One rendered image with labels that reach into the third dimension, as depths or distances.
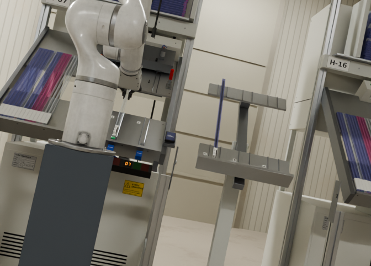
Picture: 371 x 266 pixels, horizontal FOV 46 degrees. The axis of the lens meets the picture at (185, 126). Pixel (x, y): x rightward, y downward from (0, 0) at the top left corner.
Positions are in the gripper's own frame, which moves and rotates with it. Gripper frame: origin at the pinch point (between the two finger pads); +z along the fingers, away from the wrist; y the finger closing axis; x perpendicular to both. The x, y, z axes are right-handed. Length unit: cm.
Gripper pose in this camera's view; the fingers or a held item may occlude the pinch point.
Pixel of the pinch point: (127, 94)
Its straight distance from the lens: 190.3
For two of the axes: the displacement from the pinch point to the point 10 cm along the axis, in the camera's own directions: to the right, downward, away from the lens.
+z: -1.9, 6.1, 7.7
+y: -9.7, -2.1, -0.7
